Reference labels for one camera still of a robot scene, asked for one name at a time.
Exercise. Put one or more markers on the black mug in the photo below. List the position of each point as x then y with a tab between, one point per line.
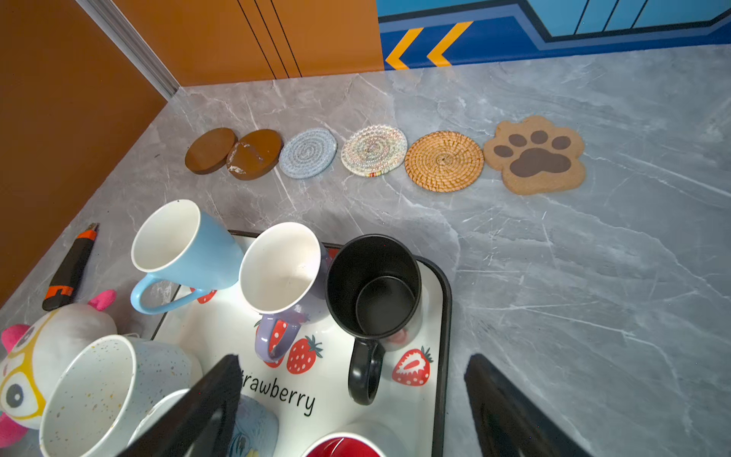
374	293

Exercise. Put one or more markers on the tan rattan round coaster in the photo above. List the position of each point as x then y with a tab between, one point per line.
444	161

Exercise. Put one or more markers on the white strawberry serving tray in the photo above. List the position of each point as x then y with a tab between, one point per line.
308	388

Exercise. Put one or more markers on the blue woven round coaster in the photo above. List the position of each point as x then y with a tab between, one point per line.
308	154

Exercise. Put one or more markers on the cork coaster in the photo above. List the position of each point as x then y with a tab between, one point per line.
535	156

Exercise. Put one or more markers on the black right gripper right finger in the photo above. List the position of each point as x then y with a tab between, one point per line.
507	422

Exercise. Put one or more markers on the light brown wooden coaster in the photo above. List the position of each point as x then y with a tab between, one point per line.
210	151

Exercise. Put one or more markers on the colourful plush toy with glasses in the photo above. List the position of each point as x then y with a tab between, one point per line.
38	354

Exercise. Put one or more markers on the aluminium corner post left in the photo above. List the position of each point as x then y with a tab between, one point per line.
110	19

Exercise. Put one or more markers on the dark brown glossy coaster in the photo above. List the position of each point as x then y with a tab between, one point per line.
255	154

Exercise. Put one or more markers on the red inside white mug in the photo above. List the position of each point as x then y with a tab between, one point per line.
362	438

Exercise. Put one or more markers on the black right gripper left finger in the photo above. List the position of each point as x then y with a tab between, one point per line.
194	422

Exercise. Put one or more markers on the purple mug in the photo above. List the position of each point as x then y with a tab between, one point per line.
283	277

